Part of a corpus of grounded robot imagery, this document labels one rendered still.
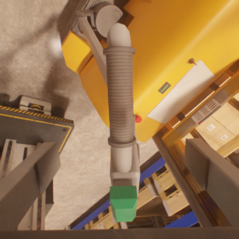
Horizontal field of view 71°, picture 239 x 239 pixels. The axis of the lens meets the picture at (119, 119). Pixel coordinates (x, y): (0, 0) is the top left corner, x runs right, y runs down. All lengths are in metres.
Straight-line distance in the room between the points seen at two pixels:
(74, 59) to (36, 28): 0.44
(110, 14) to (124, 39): 0.90
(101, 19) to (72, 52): 0.30
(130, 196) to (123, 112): 0.12
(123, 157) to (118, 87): 0.10
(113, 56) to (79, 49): 1.02
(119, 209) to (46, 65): 1.50
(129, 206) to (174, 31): 0.74
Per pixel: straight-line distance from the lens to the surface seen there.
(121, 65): 0.21
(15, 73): 1.72
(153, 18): 0.95
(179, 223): 2.87
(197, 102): 1.30
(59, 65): 1.65
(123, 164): 0.25
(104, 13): 1.10
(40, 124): 1.62
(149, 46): 0.88
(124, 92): 0.21
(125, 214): 0.28
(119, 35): 0.21
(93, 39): 0.79
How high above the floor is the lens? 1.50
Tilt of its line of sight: 44 degrees down
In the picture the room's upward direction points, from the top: 157 degrees clockwise
